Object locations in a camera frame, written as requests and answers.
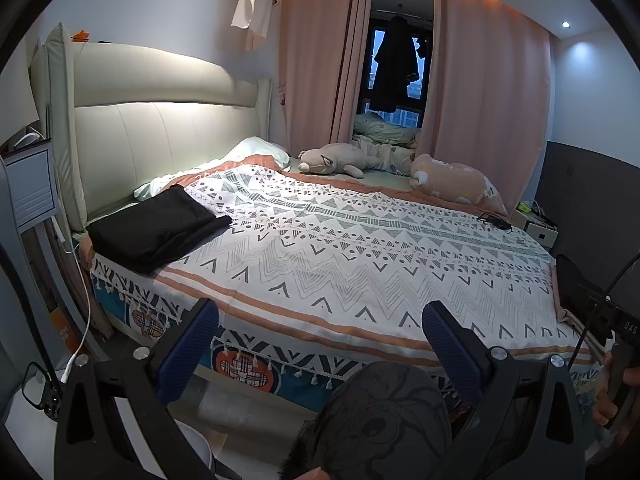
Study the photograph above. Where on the orange box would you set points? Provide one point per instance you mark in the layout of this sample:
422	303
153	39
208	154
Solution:
65	335

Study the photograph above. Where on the grey bedside shelf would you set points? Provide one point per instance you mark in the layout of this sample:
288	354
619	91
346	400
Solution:
32	185

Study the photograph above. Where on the beige cloth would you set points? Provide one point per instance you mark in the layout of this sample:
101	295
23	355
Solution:
567	317

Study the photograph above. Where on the black jacket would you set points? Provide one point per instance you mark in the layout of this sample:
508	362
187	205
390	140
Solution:
155	235

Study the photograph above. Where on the dark clothes pile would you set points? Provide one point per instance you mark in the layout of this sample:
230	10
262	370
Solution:
570	275

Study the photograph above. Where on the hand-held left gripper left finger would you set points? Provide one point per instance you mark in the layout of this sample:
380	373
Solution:
192	342

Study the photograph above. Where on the small orange object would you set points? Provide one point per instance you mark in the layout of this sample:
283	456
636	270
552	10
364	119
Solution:
80	36

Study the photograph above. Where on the dark hanging coat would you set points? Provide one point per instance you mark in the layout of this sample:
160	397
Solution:
395	65

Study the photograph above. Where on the blue printed bed sheet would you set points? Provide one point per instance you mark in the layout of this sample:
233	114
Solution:
240	365

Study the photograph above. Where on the crumpled bedding on sill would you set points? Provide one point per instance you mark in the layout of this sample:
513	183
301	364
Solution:
385	132

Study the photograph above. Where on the white pillow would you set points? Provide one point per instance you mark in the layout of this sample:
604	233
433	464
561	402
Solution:
255	150

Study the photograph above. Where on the person's leg in printed pants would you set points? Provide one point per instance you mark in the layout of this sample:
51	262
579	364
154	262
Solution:
380	425

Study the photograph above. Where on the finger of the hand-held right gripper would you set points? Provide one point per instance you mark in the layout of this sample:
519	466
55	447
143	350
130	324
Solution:
600	300

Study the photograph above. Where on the beige plush pillow toy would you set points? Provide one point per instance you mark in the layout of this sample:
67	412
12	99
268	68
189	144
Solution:
450	180

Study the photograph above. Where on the cream padded headboard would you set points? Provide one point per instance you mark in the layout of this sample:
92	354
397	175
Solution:
150	135

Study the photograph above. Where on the white round stool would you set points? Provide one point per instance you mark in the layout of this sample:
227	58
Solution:
197	447

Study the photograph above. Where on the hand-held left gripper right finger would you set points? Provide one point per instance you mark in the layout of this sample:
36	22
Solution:
450	355

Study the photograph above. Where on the white nightstand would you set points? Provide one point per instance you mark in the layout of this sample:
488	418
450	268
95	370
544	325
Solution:
537	230

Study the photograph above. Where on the grey plush toy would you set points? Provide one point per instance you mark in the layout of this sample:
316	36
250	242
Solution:
335	160

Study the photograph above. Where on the person's right hand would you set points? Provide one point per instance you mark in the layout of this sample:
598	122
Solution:
602	410

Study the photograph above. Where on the white patterned blanket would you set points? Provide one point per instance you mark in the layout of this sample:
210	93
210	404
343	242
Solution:
350	260

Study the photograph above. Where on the pink curtain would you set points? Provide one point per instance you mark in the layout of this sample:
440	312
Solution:
485	100
315	60

